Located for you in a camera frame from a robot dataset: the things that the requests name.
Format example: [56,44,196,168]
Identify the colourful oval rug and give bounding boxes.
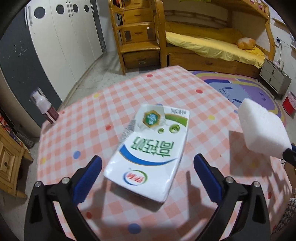
[192,70,287,125]

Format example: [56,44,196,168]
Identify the pink checkered tablecloth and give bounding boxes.
[37,66,292,240]

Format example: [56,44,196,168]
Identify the clear spray bottle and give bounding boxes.
[30,88,59,125]

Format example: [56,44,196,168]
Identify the wooden bunk bed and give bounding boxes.
[154,1,275,77]

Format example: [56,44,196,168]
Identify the white milk carton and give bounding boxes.
[104,104,190,203]

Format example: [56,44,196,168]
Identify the grey nightstand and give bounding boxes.
[260,58,292,100]

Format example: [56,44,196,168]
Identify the orange plush toy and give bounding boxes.
[236,37,256,50]

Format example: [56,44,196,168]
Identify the yellow bed sheet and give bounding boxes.
[166,31,265,68]

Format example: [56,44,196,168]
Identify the red trash bin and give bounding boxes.
[282,91,296,116]

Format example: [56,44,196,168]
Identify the wooden stair drawers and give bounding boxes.
[108,0,160,74]

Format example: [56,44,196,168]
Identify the white wardrobe with dots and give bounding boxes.
[1,1,106,126]

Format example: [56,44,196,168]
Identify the white foam block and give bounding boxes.
[238,98,292,159]

